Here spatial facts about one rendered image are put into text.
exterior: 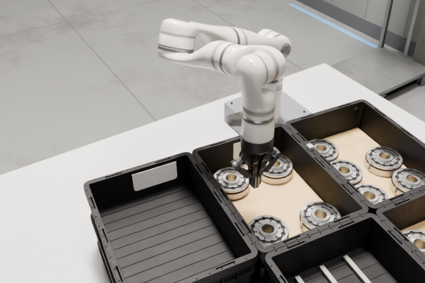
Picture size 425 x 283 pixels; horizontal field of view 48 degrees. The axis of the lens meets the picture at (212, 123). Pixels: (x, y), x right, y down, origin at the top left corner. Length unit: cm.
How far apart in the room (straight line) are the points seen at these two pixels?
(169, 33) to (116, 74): 244
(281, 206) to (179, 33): 53
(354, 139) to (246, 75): 70
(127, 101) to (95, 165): 164
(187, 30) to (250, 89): 30
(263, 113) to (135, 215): 48
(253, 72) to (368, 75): 253
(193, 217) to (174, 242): 10
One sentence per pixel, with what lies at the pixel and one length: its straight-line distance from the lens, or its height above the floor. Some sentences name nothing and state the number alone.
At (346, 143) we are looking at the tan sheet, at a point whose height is 83.
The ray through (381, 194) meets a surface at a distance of 137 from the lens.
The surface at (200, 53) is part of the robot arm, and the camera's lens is 111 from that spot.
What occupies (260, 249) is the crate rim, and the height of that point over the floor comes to 93.
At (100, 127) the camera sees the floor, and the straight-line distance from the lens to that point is 309.
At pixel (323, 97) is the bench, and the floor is 70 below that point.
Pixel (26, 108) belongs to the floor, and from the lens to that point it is 343.
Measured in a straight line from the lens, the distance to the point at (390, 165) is 147.
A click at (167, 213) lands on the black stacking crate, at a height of 83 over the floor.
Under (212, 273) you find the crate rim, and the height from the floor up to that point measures 93.
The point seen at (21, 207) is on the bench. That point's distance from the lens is 162.
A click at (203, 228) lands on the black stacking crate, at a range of 126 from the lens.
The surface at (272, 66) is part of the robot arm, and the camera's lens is 98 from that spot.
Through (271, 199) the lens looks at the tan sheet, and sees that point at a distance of 134.
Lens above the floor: 177
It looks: 36 degrees down
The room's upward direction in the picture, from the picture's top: 1 degrees counter-clockwise
